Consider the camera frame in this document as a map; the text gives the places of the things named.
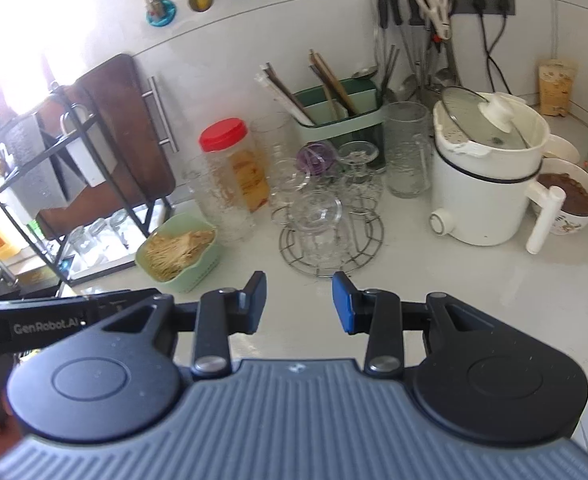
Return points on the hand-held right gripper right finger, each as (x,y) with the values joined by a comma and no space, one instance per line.
(343,305)

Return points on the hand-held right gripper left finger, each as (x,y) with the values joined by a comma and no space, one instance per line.
(256,305)

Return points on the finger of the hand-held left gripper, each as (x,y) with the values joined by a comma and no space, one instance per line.
(119,297)

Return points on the white drip tray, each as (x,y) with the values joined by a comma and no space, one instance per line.
(104,262)

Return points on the black kitchen sink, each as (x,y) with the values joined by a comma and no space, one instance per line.
(4,292)

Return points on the small glass jar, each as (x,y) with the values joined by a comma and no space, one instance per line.
(126,227)
(105,235)
(84,245)

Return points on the dry noodles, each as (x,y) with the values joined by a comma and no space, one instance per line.
(174,255)

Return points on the green plastic basket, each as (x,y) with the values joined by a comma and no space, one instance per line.
(194,270)

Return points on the black metal dish rack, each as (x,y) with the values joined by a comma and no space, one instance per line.
(49,255)

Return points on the clear glass cup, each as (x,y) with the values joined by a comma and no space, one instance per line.
(358,175)
(321,230)
(289,185)

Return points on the textured glass mug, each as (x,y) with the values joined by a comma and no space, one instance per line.
(219,200)

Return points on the slim clear glass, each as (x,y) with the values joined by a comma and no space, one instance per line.
(274,145)

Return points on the tall textured glass cup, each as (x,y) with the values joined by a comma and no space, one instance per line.
(407,155)

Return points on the textured silver utensil holder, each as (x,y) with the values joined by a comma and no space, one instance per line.
(29,160)

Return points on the brown wooden cutting board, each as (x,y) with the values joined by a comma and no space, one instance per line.
(119,125)

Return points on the red lid plastic jar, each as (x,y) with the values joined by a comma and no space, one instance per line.
(224,135)

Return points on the white electric cooking pot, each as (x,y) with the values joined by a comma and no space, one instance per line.
(478,195)

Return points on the green cutlery holder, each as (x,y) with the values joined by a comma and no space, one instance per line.
(344,130)

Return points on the white mug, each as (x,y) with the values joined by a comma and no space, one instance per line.
(74,120)

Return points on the white wrapped chopsticks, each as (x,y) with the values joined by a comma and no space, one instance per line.
(284,95)

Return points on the brown wooden chopsticks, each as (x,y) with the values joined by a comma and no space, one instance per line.
(334,85)

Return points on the glass pot lid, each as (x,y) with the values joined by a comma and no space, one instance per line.
(466,110)

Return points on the metal spoon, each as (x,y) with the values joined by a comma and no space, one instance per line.
(366,71)

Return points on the floral bowl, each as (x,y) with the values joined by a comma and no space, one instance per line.
(563,224)

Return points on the hanging metal ladles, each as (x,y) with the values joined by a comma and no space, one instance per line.
(423,75)

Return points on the brown food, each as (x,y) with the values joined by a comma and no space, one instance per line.
(573,195)

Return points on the white bowl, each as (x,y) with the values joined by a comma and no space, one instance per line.
(563,147)

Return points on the beige snack packet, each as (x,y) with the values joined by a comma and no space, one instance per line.
(558,90)

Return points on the white kitchen scissors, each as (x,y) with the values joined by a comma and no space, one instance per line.
(433,0)

